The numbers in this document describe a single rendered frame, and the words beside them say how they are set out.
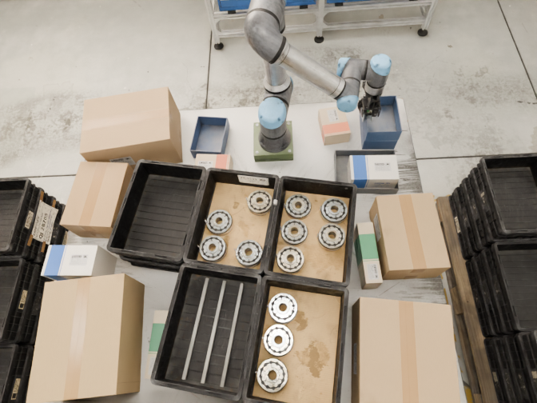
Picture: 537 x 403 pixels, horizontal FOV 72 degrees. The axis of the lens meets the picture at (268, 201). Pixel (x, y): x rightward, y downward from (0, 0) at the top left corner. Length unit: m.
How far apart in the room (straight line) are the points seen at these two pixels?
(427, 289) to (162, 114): 1.34
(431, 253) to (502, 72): 2.14
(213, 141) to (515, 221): 1.50
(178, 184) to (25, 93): 2.28
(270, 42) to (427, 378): 1.16
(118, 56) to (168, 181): 2.06
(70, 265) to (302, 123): 1.20
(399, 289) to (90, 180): 1.36
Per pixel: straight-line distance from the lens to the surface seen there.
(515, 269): 2.16
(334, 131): 1.76
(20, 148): 3.35
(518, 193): 2.19
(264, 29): 1.27
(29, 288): 2.31
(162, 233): 1.56
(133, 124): 1.78
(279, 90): 1.60
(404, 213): 1.51
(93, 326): 1.49
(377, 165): 1.66
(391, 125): 1.82
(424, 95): 3.03
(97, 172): 1.77
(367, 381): 1.32
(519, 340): 1.96
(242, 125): 1.88
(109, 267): 1.69
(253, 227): 1.47
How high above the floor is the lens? 2.20
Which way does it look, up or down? 65 degrees down
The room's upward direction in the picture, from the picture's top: 10 degrees counter-clockwise
